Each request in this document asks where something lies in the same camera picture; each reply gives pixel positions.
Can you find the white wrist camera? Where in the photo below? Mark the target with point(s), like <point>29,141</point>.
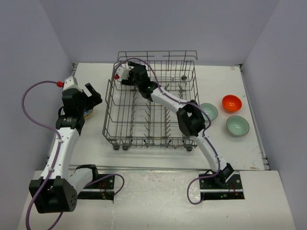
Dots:
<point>122,73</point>
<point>68,83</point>

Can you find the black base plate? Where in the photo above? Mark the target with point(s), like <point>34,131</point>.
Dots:
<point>231,190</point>
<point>102,190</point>

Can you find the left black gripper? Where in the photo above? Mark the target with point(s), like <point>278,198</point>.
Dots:
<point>93,100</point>

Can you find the orange bowl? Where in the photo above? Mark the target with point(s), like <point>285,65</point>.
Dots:
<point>231,103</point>

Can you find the pale blue dotted bowl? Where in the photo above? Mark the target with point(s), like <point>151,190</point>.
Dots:
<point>210,110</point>

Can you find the grey wire dish rack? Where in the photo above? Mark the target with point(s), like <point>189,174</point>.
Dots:
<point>132,121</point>

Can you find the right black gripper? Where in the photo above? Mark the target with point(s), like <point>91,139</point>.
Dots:
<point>129,81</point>

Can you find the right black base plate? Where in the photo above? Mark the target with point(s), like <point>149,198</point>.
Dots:
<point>231,190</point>

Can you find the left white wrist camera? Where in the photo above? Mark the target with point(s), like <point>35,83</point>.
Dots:
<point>68,83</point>

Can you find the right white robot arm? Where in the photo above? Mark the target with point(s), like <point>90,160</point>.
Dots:
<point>192,120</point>

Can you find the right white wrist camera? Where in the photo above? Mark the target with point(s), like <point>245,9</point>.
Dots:
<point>122,73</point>

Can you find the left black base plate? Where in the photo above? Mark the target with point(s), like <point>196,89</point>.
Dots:
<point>102,190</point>

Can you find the mint green flower bowl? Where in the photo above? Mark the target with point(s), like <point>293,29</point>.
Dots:
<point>237,126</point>

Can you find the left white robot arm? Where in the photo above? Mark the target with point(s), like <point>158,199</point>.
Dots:
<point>56,190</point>

